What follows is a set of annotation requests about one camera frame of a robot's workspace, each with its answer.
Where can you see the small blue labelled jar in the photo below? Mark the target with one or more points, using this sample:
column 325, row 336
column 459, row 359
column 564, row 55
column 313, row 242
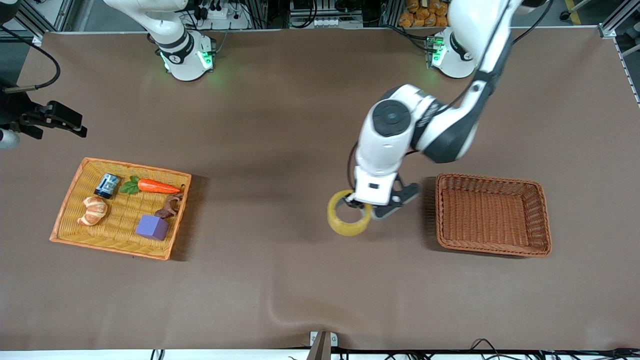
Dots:
column 107, row 186

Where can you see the yellow clear tape roll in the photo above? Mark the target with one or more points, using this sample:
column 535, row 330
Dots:
column 345, row 227

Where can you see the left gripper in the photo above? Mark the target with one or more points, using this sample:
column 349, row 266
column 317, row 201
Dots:
column 353, row 204

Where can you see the toy croissant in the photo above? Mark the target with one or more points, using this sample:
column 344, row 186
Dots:
column 92, row 212

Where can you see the pile of orange buns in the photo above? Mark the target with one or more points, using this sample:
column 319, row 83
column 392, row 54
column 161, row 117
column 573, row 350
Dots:
column 425, row 15

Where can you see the brown wicker basket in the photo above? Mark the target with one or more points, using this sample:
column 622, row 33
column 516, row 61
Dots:
column 487, row 217

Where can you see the orange toy carrot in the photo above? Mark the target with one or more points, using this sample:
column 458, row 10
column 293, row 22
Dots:
column 157, row 186

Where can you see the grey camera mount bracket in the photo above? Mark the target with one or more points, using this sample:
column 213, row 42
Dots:
column 322, row 345

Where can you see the yellow wicker basket orange rim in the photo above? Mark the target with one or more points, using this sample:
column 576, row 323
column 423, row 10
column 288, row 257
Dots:
column 75, row 235

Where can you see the purple foam cube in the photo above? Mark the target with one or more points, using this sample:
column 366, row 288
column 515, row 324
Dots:
column 151, row 227

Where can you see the brown toy animal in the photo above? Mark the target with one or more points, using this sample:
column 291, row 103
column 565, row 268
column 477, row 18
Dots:
column 170, row 205

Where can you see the aluminium frame profile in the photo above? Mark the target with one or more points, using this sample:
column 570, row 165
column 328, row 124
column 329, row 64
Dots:
column 40, row 20
column 612, row 25

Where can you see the long white power strip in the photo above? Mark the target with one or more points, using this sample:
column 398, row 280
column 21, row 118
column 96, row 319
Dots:
column 337, row 22

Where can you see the white power strip with plugs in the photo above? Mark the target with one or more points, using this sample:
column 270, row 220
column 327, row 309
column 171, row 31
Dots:
column 222, row 17

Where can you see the brown table cloth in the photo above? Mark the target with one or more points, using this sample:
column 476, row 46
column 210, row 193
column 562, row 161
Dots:
column 275, row 150

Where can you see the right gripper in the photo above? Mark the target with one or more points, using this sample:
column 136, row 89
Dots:
column 16, row 109

